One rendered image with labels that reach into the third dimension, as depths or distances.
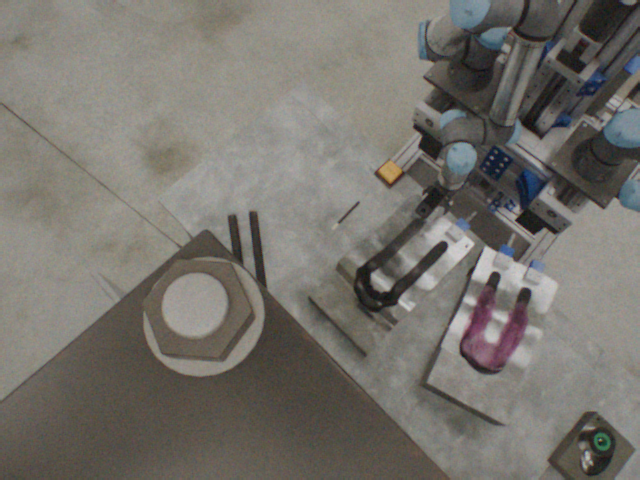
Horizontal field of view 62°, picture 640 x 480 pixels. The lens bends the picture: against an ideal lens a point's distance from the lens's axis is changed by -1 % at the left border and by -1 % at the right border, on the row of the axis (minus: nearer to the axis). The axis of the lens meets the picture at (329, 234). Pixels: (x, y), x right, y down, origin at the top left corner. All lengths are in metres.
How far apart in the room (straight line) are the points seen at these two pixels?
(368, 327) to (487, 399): 0.41
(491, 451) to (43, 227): 2.28
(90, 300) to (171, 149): 1.89
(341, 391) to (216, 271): 0.16
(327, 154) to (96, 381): 1.52
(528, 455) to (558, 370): 0.28
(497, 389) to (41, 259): 2.18
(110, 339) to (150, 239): 2.24
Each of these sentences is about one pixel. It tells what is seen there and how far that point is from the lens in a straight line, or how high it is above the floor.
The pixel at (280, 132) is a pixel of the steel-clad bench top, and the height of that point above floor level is 0.80.
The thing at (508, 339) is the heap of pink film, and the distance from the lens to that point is 1.74.
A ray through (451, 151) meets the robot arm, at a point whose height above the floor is 1.26.
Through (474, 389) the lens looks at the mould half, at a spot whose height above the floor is 0.91.
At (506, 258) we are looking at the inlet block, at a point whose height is 0.88.
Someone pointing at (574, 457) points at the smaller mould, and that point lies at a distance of 1.82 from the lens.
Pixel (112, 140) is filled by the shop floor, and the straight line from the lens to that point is 3.08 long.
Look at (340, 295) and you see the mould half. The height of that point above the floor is 0.86.
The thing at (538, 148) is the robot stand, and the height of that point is 0.95.
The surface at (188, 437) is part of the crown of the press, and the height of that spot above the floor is 2.01.
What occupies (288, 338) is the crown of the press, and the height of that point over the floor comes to 2.01.
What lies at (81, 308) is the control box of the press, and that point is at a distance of 1.16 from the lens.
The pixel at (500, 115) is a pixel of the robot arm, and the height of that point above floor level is 1.29.
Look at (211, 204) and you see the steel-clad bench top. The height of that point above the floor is 0.80.
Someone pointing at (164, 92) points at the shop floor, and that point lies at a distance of 3.16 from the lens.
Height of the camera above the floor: 2.51
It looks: 70 degrees down
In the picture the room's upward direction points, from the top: 6 degrees clockwise
